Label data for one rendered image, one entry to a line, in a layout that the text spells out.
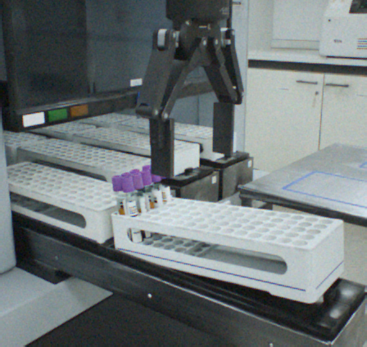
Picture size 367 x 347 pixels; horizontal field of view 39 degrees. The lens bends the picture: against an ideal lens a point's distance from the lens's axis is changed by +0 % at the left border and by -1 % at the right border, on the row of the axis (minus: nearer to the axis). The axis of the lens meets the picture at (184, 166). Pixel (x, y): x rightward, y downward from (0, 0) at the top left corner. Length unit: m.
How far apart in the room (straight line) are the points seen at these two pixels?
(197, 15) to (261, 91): 2.63
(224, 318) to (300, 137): 2.57
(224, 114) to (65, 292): 0.37
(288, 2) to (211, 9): 3.23
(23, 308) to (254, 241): 0.37
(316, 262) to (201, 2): 0.31
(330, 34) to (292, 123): 0.55
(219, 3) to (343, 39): 2.41
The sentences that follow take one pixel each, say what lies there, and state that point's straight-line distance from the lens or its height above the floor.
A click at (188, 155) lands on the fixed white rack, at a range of 1.07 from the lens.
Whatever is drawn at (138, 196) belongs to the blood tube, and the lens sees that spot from 0.70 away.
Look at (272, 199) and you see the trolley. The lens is 0.94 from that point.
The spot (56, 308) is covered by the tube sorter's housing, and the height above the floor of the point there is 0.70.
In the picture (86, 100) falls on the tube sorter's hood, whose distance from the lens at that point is 0.88.
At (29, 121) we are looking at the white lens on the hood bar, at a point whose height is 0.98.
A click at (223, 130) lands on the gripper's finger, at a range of 0.70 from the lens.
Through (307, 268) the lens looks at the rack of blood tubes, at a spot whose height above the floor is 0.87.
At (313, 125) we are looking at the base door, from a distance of 3.10.
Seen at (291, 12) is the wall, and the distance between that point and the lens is 3.81.
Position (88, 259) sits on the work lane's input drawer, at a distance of 0.76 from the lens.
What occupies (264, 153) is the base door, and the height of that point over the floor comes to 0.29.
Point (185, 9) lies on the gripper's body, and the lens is 0.60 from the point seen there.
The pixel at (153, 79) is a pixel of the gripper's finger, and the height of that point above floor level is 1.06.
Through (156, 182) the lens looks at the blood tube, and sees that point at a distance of 0.73.
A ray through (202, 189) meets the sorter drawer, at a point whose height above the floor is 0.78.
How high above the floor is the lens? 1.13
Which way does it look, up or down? 16 degrees down
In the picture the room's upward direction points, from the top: straight up
